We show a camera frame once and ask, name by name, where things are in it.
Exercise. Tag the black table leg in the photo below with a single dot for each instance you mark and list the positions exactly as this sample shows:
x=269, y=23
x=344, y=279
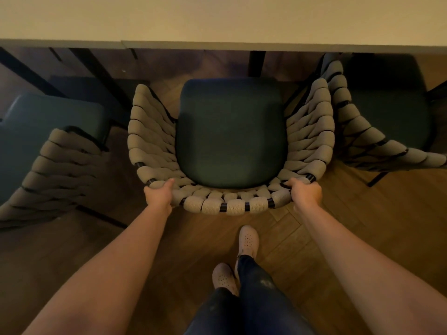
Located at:
x=28, y=74
x=99, y=78
x=257, y=63

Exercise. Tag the person's left hand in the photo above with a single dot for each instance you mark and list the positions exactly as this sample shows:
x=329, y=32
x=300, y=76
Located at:
x=159, y=198

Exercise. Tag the person's white clog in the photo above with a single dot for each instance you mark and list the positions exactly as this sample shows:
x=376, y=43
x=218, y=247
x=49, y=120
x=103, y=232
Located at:
x=224, y=279
x=248, y=245

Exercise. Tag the person's right leg blue jeans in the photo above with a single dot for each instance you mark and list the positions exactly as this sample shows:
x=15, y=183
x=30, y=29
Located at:
x=269, y=300

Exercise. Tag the person's left white clog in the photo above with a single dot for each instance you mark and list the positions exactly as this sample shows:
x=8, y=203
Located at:
x=224, y=279

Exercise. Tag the person's right forearm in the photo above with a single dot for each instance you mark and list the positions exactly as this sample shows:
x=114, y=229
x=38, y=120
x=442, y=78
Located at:
x=377, y=272

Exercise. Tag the person's left forearm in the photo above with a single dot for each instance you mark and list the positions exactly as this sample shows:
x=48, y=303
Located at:
x=104, y=275

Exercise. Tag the person's leg blue jeans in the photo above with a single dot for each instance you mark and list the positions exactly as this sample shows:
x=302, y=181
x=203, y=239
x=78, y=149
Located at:
x=218, y=315
x=269, y=300

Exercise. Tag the person's right white clog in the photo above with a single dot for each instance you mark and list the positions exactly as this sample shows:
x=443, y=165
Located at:
x=248, y=245

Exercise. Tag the person's right thumb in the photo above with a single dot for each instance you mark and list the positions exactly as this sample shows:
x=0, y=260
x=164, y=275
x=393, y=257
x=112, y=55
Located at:
x=290, y=184

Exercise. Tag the person's left leg blue jeans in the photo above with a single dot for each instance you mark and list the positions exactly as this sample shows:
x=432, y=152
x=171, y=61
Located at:
x=218, y=315

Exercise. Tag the person's right hand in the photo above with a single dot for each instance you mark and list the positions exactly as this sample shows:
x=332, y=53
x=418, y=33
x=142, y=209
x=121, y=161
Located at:
x=306, y=195

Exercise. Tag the person's left thumb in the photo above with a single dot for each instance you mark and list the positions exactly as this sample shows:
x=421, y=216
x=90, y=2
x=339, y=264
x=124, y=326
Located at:
x=168, y=186

